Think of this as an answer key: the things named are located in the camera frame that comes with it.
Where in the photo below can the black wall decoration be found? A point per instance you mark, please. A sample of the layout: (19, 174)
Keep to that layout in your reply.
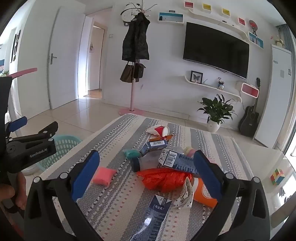
(15, 46)

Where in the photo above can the potted green plant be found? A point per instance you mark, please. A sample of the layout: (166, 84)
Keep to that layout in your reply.
(217, 109)

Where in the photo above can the colourful puzzle cube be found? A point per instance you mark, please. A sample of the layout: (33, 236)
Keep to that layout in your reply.
(277, 176)

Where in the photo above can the white round container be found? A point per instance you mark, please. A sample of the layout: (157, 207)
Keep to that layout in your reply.
(29, 169)

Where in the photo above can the blue and white shelf box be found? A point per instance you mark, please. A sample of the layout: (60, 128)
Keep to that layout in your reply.
(256, 40)
(170, 18)

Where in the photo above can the framed butterfly picture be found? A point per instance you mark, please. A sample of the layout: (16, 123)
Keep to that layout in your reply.
(196, 77)

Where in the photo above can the striped woven tablecloth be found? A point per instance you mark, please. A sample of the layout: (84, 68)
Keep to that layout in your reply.
(120, 208)

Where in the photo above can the short blue carton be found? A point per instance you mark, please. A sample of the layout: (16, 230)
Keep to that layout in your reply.
(155, 146)

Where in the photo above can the black flat television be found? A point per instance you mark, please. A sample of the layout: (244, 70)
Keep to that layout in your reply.
(215, 48)

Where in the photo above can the pink floral roll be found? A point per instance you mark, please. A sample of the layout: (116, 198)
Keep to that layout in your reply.
(190, 152)

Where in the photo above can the teal cloth piece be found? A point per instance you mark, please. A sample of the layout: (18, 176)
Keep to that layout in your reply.
(130, 153)

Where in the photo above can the red and white shelf box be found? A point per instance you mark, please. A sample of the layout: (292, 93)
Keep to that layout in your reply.
(249, 90)

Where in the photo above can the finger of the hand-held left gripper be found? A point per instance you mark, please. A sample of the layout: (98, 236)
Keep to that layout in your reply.
(46, 131)
(18, 122)

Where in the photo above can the navy flat sachet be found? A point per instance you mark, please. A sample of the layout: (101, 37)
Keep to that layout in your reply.
(155, 215)

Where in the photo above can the black acoustic guitar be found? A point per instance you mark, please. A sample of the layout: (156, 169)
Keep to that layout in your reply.
(249, 120)

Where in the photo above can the white curved wall shelf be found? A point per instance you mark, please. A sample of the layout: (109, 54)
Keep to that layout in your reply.
(217, 22)
(215, 87)

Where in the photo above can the teal plastic basket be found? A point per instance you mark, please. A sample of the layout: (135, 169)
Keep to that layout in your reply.
(62, 143)

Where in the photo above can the red plastic bag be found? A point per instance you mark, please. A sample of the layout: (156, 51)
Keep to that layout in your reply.
(164, 179)

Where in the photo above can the small figurine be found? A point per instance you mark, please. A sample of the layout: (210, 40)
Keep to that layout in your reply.
(221, 84)

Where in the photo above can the person's left hand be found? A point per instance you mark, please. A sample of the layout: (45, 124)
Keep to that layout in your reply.
(19, 192)

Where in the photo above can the long blue cardboard box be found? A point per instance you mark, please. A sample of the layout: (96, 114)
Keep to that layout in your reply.
(182, 163)

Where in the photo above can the black coat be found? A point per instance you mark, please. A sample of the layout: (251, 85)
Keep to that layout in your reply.
(136, 39)

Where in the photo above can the white refrigerator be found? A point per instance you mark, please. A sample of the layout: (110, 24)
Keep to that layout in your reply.
(272, 99)

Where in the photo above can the pink soft packet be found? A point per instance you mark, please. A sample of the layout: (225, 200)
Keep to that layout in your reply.
(104, 176)

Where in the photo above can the black handbag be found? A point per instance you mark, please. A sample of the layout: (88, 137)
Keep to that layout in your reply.
(139, 70)

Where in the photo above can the red round hand fan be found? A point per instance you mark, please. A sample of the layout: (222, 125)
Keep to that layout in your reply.
(253, 25)

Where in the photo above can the orange cloth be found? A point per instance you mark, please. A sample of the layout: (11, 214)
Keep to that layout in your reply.
(158, 139)

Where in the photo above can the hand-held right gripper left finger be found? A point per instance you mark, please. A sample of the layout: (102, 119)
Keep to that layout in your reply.
(85, 177)

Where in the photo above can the white door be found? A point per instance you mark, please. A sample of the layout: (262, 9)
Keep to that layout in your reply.
(67, 58)

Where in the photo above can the pink floor lamp stand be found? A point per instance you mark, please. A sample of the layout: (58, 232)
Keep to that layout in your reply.
(132, 97)

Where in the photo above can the brown handbag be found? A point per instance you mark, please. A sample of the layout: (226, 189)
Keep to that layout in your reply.
(126, 73)

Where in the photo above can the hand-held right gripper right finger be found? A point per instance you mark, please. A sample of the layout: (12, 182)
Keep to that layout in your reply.
(207, 177)

